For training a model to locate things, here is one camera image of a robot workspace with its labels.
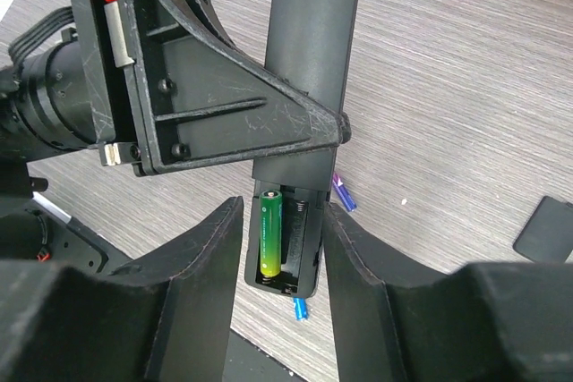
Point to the green battery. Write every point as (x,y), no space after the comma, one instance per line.
(270,233)

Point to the black battery cover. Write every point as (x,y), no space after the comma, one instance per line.
(547,235)

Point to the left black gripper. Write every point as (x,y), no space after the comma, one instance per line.
(170,90)

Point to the purple battery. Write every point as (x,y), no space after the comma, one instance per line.
(343,193)

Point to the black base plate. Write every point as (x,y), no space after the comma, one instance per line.
(247,362)

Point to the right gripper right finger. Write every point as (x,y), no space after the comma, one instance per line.
(395,319)

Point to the black remote control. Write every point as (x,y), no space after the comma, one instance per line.
(309,45)

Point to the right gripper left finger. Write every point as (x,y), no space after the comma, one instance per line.
(162,317)

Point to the blue battery near front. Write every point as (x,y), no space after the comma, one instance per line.
(300,309)

